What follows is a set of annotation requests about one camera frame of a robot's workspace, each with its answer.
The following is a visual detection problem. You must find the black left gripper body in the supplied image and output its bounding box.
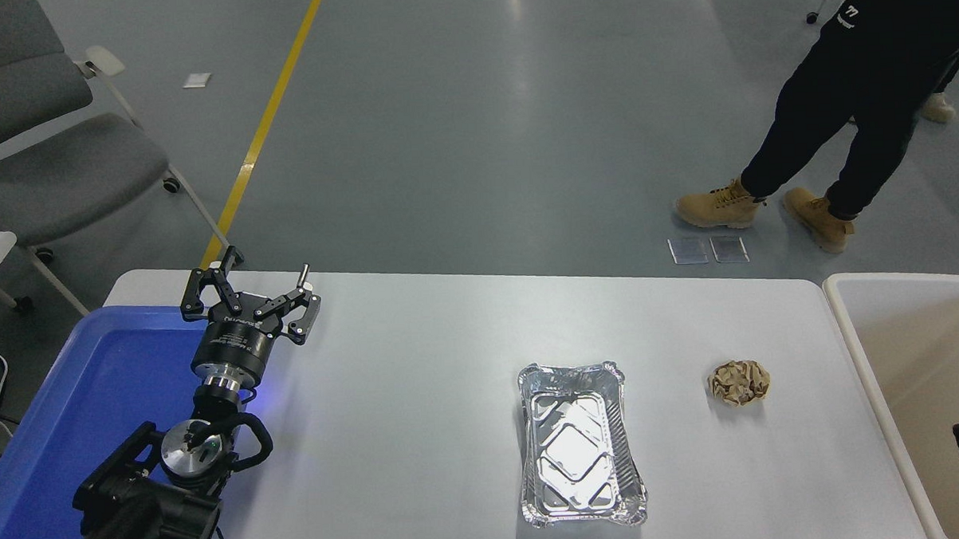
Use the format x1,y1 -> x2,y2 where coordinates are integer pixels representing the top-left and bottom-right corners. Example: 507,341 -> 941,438
189,309 -> 281,390

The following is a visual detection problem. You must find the blue plastic tray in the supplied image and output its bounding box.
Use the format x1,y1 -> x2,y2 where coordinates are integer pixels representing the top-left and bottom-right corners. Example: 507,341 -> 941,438
0,301 -> 254,539

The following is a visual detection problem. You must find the grey padded office chair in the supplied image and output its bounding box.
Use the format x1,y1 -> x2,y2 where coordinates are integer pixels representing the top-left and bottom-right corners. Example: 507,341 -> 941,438
0,0 -> 246,319

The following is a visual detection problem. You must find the silver foil tray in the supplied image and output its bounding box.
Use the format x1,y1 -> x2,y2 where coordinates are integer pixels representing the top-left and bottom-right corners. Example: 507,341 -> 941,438
517,360 -> 650,532

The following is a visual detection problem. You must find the clear floor plate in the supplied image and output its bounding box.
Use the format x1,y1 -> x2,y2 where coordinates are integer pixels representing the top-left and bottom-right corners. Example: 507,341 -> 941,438
668,238 -> 709,266
709,235 -> 750,265

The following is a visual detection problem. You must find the crumpled tan paper ball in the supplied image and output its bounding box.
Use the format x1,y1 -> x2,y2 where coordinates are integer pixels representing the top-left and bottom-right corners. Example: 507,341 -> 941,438
707,358 -> 772,407

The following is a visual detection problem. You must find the large pale bin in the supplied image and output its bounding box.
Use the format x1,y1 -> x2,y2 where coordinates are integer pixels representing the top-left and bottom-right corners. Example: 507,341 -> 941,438
823,269 -> 959,539

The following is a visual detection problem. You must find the person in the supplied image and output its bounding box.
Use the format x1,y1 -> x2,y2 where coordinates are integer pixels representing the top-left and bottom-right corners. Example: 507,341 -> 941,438
918,91 -> 958,125
668,0 -> 959,260

